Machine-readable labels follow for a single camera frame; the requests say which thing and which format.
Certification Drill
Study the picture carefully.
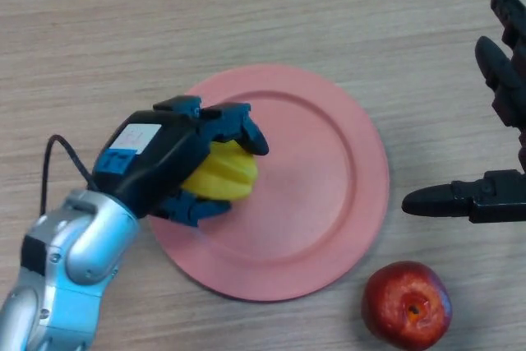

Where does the yellow starfruit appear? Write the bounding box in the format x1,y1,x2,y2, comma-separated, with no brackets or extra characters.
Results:
180,141,259,204

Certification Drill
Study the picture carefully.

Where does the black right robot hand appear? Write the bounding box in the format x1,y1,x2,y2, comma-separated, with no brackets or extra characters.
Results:
401,0,526,224

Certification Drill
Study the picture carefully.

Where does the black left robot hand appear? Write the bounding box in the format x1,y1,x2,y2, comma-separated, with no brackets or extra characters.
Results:
90,95,270,229

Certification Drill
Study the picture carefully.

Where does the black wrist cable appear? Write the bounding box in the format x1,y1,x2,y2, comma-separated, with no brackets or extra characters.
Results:
40,134,99,216

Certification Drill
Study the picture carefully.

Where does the pink round plate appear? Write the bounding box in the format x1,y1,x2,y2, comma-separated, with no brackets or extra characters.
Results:
149,64,390,302

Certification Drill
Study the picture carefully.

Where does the red apple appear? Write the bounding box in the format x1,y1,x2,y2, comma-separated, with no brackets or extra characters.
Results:
361,261,454,351

